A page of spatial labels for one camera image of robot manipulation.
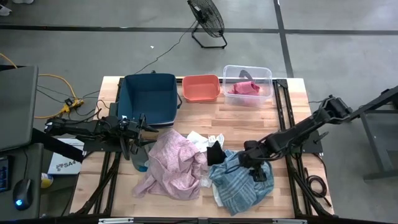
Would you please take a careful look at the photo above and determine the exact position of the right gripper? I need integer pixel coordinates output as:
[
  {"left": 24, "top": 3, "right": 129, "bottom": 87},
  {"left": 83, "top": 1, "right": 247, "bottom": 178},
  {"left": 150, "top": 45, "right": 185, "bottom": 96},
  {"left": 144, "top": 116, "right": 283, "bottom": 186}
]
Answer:
[{"left": 238, "top": 140, "right": 269, "bottom": 183}]

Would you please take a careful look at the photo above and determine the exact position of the black floor cable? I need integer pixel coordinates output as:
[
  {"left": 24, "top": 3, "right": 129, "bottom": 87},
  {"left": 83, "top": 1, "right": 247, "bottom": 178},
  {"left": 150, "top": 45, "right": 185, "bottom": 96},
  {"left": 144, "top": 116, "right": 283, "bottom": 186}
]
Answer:
[{"left": 36, "top": 84, "right": 101, "bottom": 105}]

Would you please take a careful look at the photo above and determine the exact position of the dark grey desk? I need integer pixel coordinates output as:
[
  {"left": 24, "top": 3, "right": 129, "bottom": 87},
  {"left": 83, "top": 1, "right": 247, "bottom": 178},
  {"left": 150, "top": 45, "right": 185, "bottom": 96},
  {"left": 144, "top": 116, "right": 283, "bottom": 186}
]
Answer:
[{"left": 0, "top": 142, "right": 44, "bottom": 220}]

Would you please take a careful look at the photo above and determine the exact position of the black keyboard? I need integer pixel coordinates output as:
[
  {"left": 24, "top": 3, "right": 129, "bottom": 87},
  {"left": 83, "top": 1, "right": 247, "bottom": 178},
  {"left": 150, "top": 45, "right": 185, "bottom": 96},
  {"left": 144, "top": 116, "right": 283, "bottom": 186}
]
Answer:
[{"left": 0, "top": 155, "right": 10, "bottom": 194}]

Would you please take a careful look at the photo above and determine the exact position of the black side table frame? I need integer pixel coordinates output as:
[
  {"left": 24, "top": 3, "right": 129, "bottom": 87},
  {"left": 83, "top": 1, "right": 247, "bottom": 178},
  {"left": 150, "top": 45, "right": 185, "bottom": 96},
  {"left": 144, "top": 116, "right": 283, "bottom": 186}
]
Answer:
[{"left": 351, "top": 85, "right": 398, "bottom": 182}]

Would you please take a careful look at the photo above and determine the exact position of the white cardboard box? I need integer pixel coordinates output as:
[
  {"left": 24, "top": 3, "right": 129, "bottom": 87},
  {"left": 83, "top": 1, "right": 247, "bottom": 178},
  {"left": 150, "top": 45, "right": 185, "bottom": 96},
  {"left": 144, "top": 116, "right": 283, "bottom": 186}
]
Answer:
[{"left": 47, "top": 138, "right": 85, "bottom": 175}]

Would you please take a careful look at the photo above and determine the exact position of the coiled black cable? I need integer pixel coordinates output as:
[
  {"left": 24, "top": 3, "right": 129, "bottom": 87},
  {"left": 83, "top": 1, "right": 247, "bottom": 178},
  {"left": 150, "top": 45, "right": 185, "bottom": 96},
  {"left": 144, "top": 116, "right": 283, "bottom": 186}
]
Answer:
[{"left": 303, "top": 166, "right": 332, "bottom": 208}]

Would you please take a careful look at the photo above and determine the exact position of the grey flat monitor panel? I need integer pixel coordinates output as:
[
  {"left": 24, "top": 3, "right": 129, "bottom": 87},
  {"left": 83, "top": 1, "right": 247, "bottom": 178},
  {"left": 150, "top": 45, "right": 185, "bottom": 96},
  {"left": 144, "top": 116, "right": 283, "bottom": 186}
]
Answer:
[{"left": 0, "top": 65, "right": 40, "bottom": 152}]

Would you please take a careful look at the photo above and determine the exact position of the black support post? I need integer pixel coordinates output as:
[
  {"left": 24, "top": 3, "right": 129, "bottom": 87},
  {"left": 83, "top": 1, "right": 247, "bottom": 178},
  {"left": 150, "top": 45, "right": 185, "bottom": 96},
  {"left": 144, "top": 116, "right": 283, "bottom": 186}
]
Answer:
[{"left": 119, "top": 136, "right": 131, "bottom": 161}]

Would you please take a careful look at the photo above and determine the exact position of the black cloth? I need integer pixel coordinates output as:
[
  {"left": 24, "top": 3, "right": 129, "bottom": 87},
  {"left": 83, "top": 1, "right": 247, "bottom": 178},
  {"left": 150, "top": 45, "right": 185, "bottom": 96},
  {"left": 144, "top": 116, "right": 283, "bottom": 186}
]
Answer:
[{"left": 206, "top": 140, "right": 228, "bottom": 167}]

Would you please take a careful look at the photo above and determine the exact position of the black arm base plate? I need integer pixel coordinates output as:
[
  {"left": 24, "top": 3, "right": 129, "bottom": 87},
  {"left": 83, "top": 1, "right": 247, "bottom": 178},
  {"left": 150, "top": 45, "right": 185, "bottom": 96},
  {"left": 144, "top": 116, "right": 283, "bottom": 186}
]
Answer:
[
  {"left": 83, "top": 136, "right": 131, "bottom": 153},
  {"left": 289, "top": 129, "right": 329, "bottom": 155}
]

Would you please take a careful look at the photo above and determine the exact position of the black diagonal strut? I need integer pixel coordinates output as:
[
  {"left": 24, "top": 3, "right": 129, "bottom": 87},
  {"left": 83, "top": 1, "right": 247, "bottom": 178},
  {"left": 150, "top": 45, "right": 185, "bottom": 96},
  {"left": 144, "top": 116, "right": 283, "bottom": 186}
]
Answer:
[{"left": 30, "top": 127, "right": 85, "bottom": 162}]

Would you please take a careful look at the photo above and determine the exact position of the yellow white cup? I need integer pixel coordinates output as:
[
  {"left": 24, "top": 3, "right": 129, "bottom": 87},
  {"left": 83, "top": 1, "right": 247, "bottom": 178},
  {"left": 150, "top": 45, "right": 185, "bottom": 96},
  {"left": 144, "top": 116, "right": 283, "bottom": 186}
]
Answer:
[{"left": 40, "top": 172, "right": 54, "bottom": 189}]

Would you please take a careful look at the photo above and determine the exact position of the large pale pink cloth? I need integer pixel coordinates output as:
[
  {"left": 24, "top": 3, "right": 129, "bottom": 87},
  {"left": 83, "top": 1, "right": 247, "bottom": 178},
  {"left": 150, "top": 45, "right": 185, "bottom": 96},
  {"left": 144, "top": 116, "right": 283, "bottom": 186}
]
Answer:
[{"left": 132, "top": 128, "right": 213, "bottom": 201}]

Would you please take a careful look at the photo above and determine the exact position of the white cloth with tags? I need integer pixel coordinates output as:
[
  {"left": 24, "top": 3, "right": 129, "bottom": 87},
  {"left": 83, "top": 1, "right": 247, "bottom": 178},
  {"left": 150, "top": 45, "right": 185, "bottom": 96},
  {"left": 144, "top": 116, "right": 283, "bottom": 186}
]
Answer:
[{"left": 186, "top": 130, "right": 225, "bottom": 153}]

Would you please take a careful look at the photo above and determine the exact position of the orange plastic bin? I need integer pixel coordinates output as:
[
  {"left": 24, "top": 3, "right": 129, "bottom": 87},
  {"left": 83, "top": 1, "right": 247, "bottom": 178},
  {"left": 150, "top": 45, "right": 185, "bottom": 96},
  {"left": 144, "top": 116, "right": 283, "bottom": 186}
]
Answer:
[{"left": 182, "top": 73, "right": 221, "bottom": 103}]

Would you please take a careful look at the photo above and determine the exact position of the black computer mouse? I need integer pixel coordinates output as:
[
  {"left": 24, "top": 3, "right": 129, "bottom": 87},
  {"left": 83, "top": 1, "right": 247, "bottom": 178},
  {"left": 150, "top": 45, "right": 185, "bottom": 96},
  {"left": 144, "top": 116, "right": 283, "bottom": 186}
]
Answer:
[{"left": 12, "top": 178, "right": 34, "bottom": 212}]

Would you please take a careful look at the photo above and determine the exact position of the yellow extension cable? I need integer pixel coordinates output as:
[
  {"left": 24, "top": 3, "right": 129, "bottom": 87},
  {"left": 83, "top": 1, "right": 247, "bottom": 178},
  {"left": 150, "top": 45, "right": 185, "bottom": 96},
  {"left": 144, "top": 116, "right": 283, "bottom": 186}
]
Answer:
[{"left": 0, "top": 52, "right": 85, "bottom": 121}]

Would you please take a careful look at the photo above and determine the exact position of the black fan power cable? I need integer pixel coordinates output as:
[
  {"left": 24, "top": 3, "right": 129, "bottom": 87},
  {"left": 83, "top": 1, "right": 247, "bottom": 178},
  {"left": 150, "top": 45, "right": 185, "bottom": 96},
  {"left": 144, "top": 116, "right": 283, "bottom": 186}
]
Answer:
[{"left": 133, "top": 19, "right": 198, "bottom": 75}]

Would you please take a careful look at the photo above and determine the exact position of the plain white cloth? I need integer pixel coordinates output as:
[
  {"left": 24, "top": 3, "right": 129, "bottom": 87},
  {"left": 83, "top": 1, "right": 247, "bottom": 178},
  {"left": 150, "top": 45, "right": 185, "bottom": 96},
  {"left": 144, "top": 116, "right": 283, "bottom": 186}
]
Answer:
[{"left": 212, "top": 185, "right": 225, "bottom": 208}]

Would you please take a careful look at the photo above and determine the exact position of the silver metal bracket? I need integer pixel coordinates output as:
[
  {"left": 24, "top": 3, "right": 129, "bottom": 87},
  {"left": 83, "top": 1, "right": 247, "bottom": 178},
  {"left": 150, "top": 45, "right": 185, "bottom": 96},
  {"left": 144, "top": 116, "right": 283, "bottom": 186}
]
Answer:
[
  {"left": 272, "top": 218, "right": 307, "bottom": 224},
  {"left": 98, "top": 217, "right": 134, "bottom": 224}
]

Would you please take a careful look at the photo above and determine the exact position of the navy fabric storage bin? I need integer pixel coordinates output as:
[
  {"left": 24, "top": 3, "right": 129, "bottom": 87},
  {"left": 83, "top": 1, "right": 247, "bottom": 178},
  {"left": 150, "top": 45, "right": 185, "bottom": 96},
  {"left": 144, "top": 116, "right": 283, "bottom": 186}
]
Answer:
[{"left": 116, "top": 73, "right": 183, "bottom": 129}]

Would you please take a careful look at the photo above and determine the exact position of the black extrusion frame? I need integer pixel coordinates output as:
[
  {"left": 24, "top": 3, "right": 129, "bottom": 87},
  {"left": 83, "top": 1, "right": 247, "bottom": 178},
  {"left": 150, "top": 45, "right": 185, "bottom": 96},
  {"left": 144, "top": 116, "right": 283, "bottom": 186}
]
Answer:
[
  {"left": 272, "top": 78, "right": 333, "bottom": 218},
  {"left": 73, "top": 76, "right": 125, "bottom": 216}
]

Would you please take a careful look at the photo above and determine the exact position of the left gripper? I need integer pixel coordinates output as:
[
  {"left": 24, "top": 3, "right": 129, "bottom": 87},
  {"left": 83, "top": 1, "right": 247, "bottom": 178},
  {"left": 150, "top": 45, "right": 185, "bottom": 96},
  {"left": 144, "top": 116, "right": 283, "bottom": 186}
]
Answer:
[{"left": 123, "top": 113, "right": 159, "bottom": 154}]

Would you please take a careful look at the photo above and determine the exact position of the black floor fan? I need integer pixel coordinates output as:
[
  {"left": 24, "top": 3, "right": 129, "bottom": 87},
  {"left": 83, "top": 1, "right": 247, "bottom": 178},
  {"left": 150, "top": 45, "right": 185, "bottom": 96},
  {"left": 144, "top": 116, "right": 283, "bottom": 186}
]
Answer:
[{"left": 187, "top": 0, "right": 228, "bottom": 50}]

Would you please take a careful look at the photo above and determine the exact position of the deep pink cloth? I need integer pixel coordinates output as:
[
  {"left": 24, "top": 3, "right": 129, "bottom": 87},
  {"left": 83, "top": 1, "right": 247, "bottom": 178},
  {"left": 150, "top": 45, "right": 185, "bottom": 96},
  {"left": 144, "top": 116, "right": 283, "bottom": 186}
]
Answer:
[{"left": 228, "top": 80, "right": 261, "bottom": 96}]

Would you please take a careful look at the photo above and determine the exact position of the clear plastic bin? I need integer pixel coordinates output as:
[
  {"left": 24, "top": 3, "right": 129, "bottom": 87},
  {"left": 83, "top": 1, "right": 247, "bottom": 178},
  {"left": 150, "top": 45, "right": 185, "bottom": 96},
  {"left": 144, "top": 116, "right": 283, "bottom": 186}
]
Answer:
[{"left": 222, "top": 64, "right": 274, "bottom": 108}]

